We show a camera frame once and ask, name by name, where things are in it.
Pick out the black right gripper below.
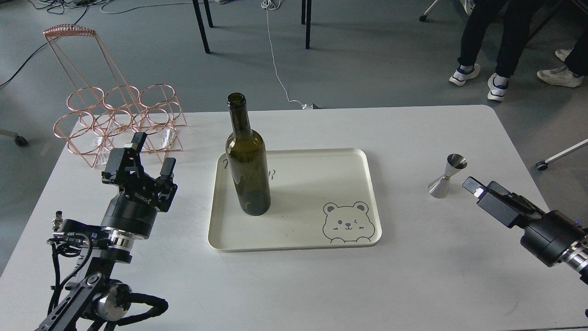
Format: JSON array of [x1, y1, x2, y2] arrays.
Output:
[[462, 177, 586, 267]]

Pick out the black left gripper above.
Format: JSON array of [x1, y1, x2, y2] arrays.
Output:
[[101, 132, 178, 239]]

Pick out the steel double jigger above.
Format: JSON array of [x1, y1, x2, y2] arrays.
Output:
[[428, 153, 468, 199]]

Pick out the dark green wine bottle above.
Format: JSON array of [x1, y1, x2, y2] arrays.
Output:
[[225, 92, 271, 216]]

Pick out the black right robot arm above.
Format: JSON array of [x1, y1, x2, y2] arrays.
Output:
[[462, 177, 588, 284]]

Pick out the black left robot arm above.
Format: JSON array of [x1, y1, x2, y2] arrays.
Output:
[[38, 132, 178, 331]]

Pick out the office chair caster right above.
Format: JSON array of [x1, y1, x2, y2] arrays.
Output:
[[535, 139, 588, 171]]

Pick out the office chair caster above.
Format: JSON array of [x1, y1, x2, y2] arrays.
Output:
[[535, 139, 588, 171], [0, 129, 28, 147]]

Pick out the office chair caster left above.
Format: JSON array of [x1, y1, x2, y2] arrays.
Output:
[[0, 129, 28, 147]]

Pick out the cream bear serving tray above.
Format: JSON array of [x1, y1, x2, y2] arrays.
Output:
[[208, 148, 382, 252]]

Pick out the black table legs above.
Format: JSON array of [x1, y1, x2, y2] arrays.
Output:
[[192, 0, 312, 54]]

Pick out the person in black trousers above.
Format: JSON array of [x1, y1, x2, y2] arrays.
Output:
[[449, 0, 543, 102]]

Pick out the white chair base leg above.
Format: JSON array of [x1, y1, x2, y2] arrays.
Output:
[[418, 0, 440, 22]]

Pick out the copper wire wine rack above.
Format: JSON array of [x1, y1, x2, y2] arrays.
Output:
[[43, 24, 187, 168]]

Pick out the black floor cables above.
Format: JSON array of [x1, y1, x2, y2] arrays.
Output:
[[0, 0, 193, 89]]

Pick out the white floor cable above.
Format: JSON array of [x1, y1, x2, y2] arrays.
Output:
[[260, 0, 315, 110]]

